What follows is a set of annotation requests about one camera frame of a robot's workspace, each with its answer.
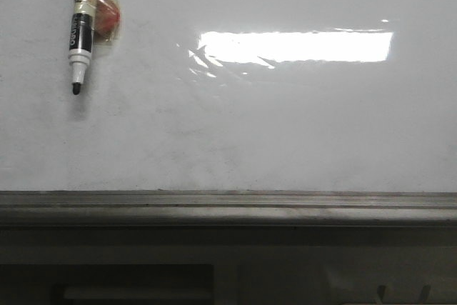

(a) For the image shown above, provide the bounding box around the white whiteboard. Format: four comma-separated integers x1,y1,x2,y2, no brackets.
1,0,456,192

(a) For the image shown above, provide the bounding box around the grey metal whiteboard tray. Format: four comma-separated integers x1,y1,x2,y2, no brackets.
1,190,456,227

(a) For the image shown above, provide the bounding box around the red magnet in clear tape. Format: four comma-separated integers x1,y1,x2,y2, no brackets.
94,0,121,44

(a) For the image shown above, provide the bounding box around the black white whiteboard marker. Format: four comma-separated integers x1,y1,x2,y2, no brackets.
69,0,97,95

